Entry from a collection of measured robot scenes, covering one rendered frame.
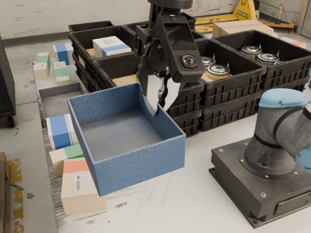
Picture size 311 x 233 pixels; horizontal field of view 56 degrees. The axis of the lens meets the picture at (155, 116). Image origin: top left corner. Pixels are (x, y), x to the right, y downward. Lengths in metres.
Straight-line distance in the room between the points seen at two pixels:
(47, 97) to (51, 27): 2.98
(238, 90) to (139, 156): 0.82
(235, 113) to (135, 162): 0.87
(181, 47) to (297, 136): 0.42
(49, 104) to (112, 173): 1.03
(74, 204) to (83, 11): 3.72
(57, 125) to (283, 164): 0.77
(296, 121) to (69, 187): 0.64
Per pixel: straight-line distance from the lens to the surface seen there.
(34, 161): 2.26
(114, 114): 0.63
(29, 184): 2.10
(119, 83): 1.28
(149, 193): 0.96
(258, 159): 0.91
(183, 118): 1.08
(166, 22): 0.46
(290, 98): 0.84
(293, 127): 0.78
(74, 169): 0.96
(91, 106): 0.60
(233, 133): 1.23
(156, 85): 0.51
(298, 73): 1.45
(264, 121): 0.85
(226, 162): 0.94
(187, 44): 0.45
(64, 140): 1.11
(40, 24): 4.41
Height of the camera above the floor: 1.42
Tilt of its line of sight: 34 degrees down
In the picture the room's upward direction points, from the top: straight up
